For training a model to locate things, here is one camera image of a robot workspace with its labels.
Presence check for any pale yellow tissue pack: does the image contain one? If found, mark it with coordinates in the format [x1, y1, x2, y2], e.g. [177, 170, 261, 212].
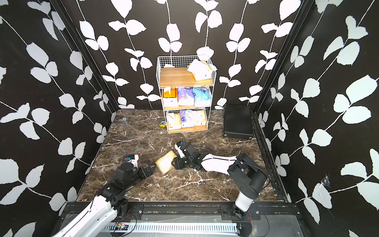
[155, 151, 177, 174]

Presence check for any blue cartoon tissue pack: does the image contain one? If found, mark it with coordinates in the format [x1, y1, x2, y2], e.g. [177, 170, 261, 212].
[192, 87, 211, 107]

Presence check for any orange tissue pack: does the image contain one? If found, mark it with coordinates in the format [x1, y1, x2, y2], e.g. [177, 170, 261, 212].
[162, 88, 179, 108]

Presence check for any yellow green tissue pack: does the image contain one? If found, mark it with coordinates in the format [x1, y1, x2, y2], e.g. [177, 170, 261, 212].
[195, 110, 207, 126]
[187, 59, 217, 81]

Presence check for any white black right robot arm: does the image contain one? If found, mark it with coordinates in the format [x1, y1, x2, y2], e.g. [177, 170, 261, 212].
[171, 141, 270, 220]

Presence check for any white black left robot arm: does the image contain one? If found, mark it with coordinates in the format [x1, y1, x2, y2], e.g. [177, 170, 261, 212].
[55, 162, 156, 237]

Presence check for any yellow green tissue pack bottom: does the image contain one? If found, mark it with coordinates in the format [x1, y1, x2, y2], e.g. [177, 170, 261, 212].
[195, 110, 207, 126]

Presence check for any purple white tissue pack bottom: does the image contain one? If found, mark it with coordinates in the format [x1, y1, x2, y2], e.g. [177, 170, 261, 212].
[180, 110, 196, 128]

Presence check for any beige tissue pack bottom shelf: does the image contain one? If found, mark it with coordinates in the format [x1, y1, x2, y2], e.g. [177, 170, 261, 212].
[166, 113, 182, 130]

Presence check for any purple cartoon tissue pack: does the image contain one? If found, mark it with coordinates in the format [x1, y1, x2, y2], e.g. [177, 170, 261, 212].
[178, 87, 194, 106]

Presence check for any small yellow toy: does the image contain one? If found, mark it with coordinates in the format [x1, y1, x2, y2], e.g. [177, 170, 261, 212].
[159, 121, 167, 127]

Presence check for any small circuit board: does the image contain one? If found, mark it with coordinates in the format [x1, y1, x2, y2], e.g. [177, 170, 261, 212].
[115, 223, 129, 232]

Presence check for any black hard case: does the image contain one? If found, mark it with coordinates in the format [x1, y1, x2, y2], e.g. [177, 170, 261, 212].
[223, 104, 254, 140]

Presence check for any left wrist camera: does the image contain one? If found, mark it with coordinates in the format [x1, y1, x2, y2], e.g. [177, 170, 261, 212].
[123, 154, 139, 168]

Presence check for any white slotted cable duct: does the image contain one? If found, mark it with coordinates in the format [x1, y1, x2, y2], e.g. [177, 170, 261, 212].
[100, 222, 239, 235]

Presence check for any white wire wooden shelf rack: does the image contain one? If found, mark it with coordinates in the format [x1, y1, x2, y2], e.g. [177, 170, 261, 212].
[156, 55, 217, 134]

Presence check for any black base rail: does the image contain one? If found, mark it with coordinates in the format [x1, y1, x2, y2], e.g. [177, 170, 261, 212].
[128, 201, 302, 220]

